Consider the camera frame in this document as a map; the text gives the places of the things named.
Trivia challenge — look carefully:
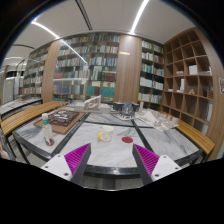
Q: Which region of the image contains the right wooden bench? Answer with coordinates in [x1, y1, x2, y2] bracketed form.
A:
[177, 120, 215, 155]

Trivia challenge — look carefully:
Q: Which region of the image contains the black frame marble table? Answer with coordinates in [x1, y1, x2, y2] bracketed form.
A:
[11, 110, 205, 180]

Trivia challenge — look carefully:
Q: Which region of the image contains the central bookshelf with books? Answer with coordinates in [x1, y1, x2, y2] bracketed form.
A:
[53, 32, 120, 103]

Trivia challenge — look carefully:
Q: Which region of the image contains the clear plastic water bottle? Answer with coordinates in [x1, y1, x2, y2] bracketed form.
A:
[42, 113, 53, 142]

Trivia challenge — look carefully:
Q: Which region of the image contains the white mug yellow handle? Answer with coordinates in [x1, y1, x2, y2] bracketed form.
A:
[98, 125, 114, 142]

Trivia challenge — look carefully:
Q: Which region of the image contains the red coaster under bottle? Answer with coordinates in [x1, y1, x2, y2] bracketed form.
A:
[45, 139, 54, 146]

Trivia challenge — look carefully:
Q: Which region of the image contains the left wooden bench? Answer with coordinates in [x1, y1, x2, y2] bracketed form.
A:
[1, 101, 66, 136]

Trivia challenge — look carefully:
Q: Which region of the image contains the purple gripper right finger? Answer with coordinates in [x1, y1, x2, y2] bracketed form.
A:
[132, 144, 159, 185]

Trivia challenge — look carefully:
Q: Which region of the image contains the right bookshelf with books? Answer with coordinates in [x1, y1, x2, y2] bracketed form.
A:
[138, 39, 165, 110]

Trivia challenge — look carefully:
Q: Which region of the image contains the dark architectural building model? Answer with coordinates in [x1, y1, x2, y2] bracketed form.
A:
[113, 102, 139, 120]

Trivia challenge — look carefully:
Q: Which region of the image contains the brown architectural model board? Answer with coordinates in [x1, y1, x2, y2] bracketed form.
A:
[33, 109, 86, 136]

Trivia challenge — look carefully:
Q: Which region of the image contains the wooden cubby shelf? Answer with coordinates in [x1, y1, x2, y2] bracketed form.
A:
[160, 27, 224, 144]

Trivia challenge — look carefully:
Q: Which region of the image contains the white architectural building model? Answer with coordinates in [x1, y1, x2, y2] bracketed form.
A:
[66, 96, 111, 113]

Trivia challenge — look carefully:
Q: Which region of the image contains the left bookshelf with books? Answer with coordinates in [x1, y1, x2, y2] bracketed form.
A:
[20, 44, 50, 97]

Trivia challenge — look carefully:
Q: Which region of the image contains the wooden bench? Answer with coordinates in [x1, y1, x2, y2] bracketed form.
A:
[177, 120, 215, 155]
[1, 101, 66, 136]

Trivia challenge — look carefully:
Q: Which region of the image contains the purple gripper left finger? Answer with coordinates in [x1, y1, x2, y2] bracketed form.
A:
[65, 143, 91, 185]

